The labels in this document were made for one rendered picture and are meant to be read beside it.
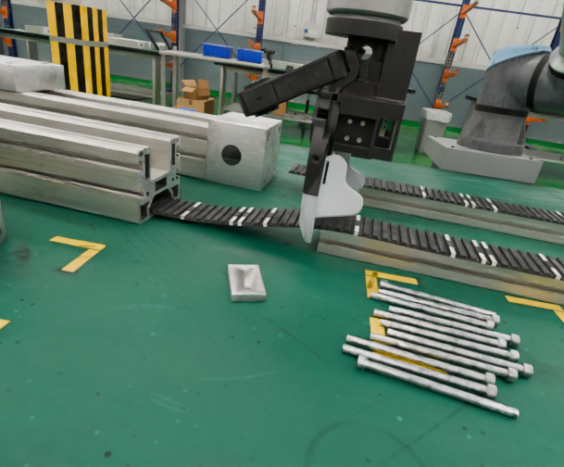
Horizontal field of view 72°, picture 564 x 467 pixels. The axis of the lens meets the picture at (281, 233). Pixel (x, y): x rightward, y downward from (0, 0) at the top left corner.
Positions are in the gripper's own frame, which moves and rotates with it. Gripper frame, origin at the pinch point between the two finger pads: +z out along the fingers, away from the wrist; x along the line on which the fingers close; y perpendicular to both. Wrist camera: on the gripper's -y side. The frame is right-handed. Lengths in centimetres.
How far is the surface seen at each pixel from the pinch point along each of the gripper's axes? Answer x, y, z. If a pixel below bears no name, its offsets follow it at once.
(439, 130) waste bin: 502, 100, 48
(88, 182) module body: -4.0, -25.2, -0.5
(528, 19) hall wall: 791, 241, -120
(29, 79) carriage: 16, -50, -7
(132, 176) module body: -5.1, -18.8, -2.6
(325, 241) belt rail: -1.4, 2.5, 1.8
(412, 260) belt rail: -1.4, 12.1, 1.9
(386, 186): 18.4, 9.3, -0.1
